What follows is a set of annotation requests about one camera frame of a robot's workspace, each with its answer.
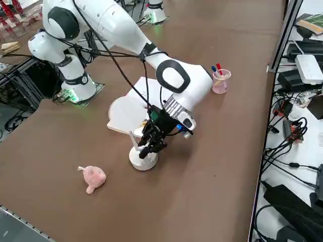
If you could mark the translucent pink pen cup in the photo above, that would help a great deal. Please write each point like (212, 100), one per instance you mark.
(220, 87)

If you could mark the pink pig toy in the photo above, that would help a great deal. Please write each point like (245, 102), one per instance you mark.
(93, 177)

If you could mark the white foldable desk lamp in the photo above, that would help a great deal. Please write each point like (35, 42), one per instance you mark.
(123, 113)

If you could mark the blue capped pen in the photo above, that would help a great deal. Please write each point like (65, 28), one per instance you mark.
(214, 69)

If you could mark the white power strip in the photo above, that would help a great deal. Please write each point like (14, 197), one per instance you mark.
(309, 68)

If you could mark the black power adapter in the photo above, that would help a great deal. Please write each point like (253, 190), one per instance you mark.
(295, 79)

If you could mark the aluminium frame rail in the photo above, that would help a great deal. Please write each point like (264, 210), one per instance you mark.
(285, 37)

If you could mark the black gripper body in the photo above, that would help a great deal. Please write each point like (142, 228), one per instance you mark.
(162, 123)

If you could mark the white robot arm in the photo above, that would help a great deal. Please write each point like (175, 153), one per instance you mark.
(113, 25)
(157, 12)

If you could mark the yellow-green highlighter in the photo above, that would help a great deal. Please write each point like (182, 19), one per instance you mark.
(220, 80)

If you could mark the red capped pen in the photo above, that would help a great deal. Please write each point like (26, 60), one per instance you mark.
(219, 67)

